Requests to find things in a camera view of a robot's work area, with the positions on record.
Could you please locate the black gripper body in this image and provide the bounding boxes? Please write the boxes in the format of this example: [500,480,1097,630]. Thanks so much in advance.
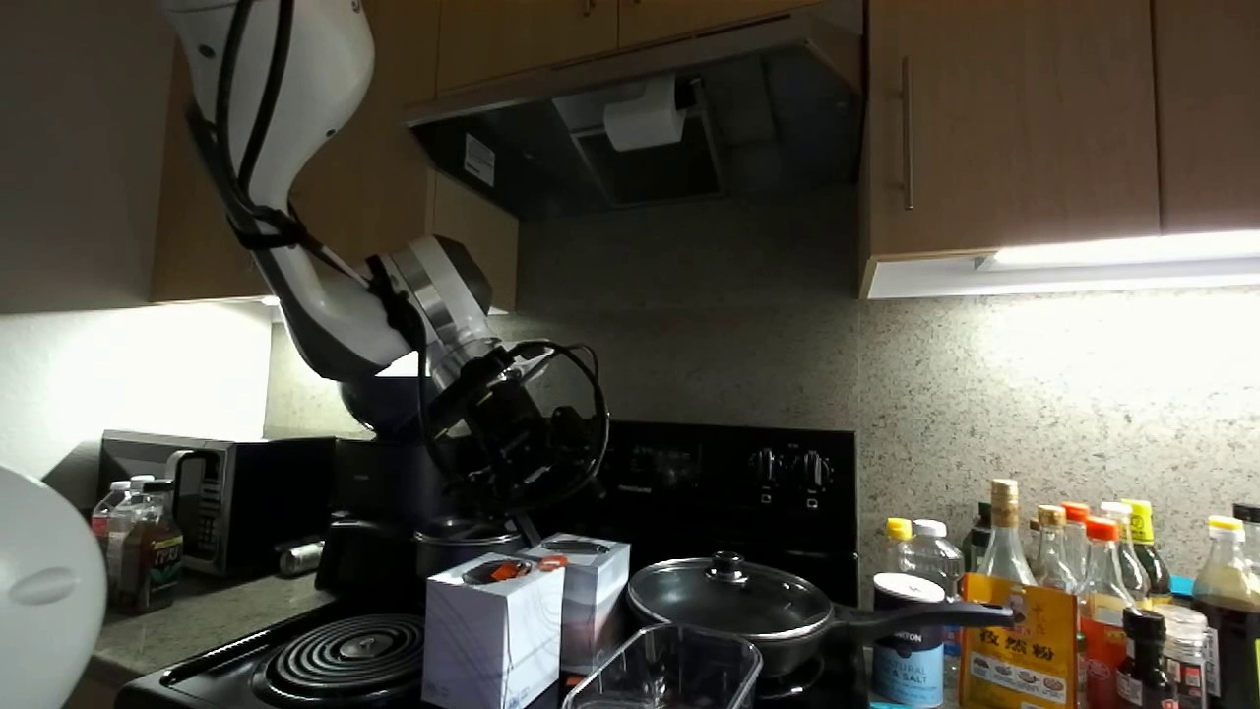
[431,342,590,524]

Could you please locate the red orange snack pieces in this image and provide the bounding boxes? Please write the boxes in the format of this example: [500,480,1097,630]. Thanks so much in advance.
[469,554,572,589]

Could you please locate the black coffee maker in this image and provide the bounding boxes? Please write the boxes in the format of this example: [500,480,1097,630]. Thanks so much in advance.
[311,378,455,612]

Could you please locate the black electric stove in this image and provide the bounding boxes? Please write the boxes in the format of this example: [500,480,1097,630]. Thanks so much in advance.
[111,412,975,709]

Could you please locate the glass pot lid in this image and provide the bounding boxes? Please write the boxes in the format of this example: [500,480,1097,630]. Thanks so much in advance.
[627,549,837,644]

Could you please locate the small silver metal object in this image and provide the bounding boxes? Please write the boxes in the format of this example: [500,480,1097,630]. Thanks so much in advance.
[271,535,325,577]

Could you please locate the black microwave oven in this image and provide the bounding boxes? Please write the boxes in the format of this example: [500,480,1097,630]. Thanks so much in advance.
[94,429,339,584]

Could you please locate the range hood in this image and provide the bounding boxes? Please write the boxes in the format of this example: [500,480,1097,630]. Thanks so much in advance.
[405,12,871,222]

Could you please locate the clear bottle with yellow cap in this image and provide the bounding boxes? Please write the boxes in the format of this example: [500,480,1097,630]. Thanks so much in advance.
[879,513,925,589]

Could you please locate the amber glass bottle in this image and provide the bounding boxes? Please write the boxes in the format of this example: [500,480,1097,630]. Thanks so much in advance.
[120,480,188,613]

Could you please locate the dark can with white lid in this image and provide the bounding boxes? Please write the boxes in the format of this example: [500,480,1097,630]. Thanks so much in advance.
[867,566,952,709]

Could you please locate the clear bottle with white cap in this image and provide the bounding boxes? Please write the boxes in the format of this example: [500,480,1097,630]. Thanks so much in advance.
[909,516,967,602]

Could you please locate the water bottle with white cap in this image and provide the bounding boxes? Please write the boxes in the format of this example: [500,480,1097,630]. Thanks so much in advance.
[86,475,141,612]

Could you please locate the dark glass bottle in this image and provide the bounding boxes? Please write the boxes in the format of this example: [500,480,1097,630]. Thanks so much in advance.
[959,499,1001,574]

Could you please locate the tall yellow label sauce bottle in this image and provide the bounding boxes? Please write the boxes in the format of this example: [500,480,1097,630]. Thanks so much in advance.
[956,475,1085,709]

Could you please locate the bottle with tan cap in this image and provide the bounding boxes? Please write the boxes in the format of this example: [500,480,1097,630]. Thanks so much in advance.
[1028,504,1072,596]

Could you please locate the bottle with orange cap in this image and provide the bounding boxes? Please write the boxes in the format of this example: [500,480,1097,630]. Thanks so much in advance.
[1060,499,1097,584]

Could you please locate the sauce bottle with red cap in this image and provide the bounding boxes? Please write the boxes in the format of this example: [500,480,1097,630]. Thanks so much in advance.
[1073,516,1143,709]

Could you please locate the slim bottle with white cap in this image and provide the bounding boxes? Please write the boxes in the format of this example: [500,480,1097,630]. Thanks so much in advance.
[1097,499,1152,602]

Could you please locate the green cap bottle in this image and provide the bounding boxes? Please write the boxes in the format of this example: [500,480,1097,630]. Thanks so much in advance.
[1124,499,1177,602]

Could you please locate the short black bottle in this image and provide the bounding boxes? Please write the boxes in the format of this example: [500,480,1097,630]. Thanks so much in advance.
[1112,608,1181,709]

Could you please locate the white label jar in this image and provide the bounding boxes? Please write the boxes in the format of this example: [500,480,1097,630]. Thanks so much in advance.
[1156,596,1219,709]

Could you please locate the pale bottle with yellow cap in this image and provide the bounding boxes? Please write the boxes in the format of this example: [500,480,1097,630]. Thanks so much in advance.
[1191,513,1260,613]

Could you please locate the black saucepan with handle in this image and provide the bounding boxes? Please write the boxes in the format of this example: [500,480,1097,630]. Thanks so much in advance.
[627,549,1025,693]

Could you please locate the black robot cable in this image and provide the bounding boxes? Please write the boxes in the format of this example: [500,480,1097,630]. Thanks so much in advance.
[181,0,618,513]

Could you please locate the wooden upper cabinet with handle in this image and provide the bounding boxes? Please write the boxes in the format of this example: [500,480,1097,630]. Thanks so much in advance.
[857,0,1260,303]

